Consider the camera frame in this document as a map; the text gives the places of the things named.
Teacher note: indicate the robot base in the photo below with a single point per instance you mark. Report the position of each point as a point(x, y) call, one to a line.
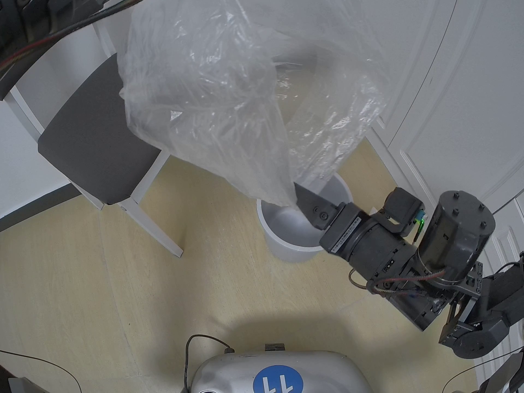
point(229, 375)

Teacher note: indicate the white wardrobe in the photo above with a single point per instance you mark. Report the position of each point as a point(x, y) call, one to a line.
point(450, 76)

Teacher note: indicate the white chair grey seat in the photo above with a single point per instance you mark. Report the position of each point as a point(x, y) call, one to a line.
point(94, 137)

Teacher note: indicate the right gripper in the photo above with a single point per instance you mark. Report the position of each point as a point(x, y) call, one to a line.
point(376, 244)

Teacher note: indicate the white trash bin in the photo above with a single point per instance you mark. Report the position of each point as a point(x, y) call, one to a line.
point(286, 252)

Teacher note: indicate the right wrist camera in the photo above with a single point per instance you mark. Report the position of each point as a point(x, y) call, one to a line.
point(403, 205)

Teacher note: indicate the clear plastic bag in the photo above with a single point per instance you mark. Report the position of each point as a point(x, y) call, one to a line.
point(204, 96)

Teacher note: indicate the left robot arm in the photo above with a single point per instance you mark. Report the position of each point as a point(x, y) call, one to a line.
point(24, 6)

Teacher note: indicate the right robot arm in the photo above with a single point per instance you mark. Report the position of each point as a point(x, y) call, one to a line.
point(458, 227)

